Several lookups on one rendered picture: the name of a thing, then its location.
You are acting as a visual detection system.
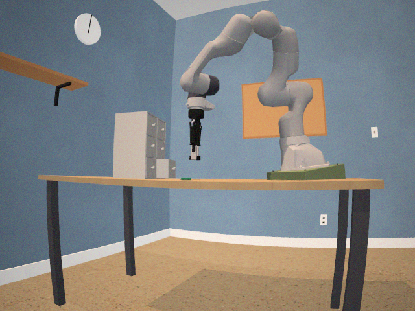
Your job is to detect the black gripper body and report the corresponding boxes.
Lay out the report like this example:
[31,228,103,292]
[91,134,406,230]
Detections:
[188,109,204,129]

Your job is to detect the beige small chest of drawers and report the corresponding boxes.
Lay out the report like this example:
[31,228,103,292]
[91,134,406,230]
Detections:
[113,111,166,179]

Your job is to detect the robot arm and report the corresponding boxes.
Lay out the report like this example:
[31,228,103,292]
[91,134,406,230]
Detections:
[180,10,330,171]

